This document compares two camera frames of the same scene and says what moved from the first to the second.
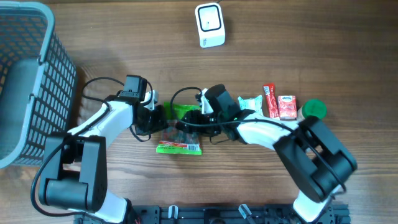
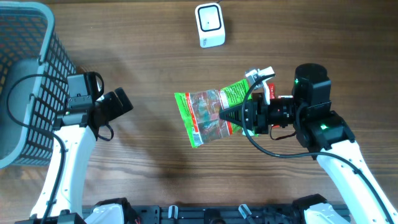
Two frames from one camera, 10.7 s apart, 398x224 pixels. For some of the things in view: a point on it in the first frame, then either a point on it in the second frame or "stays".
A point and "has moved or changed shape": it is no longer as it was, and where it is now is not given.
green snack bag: [175, 142] has moved or changed shape
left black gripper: [161, 124] -> [111, 98]
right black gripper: [201, 129] -> [260, 124]
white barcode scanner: [210, 25] stays
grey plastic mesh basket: [38, 79] stays
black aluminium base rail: [222, 214] stays
